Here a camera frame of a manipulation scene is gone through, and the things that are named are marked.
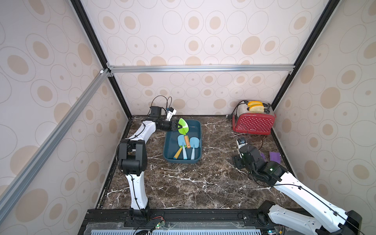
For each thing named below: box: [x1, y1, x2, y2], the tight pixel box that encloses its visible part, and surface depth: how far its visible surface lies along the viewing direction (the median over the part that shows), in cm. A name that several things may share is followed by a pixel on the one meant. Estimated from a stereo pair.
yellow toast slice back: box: [247, 100, 263, 108], surface depth 102 cm
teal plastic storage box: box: [163, 119, 202, 164], surface depth 99 cm
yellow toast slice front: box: [248, 104, 265, 113], surface depth 99 cm
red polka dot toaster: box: [232, 99, 277, 135], surface depth 102 cm
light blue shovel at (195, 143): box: [189, 136, 201, 160], surface depth 105 cm
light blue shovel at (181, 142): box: [177, 134, 188, 160], surface depth 102 cm
